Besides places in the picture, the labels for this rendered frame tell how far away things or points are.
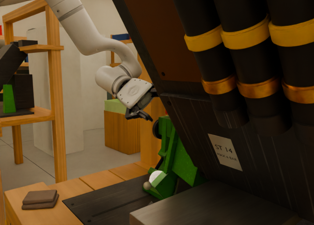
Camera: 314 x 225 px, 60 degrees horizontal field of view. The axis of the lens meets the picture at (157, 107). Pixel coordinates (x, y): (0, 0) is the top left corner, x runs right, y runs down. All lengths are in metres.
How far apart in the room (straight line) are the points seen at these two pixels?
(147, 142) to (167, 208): 0.88
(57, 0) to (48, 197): 0.61
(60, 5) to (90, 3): 7.85
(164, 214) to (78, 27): 0.64
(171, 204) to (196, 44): 0.27
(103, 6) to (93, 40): 8.06
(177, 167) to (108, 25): 8.45
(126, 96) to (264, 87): 0.62
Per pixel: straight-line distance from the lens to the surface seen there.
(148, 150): 1.31
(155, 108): 1.27
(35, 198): 1.00
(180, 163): 0.60
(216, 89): 0.30
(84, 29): 0.90
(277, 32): 0.23
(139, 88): 0.84
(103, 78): 0.96
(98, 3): 8.89
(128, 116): 0.82
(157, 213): 0.44
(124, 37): 7.40
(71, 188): 1.15
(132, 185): 1.08
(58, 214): 0.94
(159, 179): 0.63
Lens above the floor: 1.35
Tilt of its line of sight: 9 degrees down
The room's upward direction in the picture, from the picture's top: straight up
